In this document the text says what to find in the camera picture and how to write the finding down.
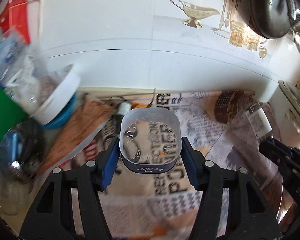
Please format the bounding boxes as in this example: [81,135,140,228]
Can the clear square plastic cup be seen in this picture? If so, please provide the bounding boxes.
[119,108,182,174]

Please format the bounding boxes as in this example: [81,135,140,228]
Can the newspaper sheets on counter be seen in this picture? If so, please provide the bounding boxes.
[37,89,291,238]

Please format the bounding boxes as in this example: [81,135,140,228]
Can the white rice cooker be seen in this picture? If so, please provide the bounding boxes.
[268,80,300,149]

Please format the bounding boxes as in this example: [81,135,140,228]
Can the green tin box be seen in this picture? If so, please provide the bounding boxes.
[0,87,29,143]

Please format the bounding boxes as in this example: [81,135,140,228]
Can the black hanging wok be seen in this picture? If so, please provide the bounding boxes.
[249,0,300,40]

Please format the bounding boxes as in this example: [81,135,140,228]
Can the red tin canister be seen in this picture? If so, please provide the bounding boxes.
[0,0,43,44]

